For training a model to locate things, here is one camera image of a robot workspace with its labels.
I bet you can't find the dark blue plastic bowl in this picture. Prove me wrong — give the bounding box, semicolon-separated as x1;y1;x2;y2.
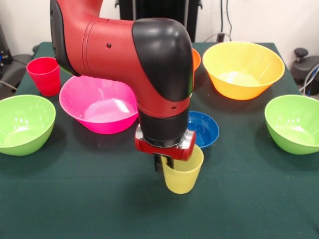
186;111;220;149

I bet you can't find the large orange plastic bowl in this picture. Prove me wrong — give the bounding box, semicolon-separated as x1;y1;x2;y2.
202;41;286;101

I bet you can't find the large pink plastic bowl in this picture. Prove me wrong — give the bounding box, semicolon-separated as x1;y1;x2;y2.
58;75;139;135

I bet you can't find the large green plastic bowl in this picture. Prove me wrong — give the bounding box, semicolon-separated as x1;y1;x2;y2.
264;94;319;155
0;94;56;157

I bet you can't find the red-orange plastic bowl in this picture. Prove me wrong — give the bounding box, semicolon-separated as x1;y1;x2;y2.
192;47;201;72

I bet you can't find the black wall cable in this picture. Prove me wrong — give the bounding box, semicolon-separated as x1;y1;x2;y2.
220;0;233;35

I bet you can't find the light blue cable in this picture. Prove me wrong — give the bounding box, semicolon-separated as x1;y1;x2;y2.
299;63;319;96

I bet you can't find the yellow plastic cup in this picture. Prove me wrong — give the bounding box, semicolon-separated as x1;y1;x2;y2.
160;144;204;195

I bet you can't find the red plastic cup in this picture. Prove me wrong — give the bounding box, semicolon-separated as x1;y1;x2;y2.
26;56;61;97

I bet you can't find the black computer tower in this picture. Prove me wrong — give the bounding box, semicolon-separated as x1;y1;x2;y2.
0;22;12;66

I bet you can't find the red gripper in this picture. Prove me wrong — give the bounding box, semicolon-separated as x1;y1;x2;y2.
135;137;194;173

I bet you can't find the grey cable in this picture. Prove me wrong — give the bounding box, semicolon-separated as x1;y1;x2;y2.
0;80;17;91

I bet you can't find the dark green tablecloth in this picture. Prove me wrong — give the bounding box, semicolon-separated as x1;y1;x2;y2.
0;41;319;239

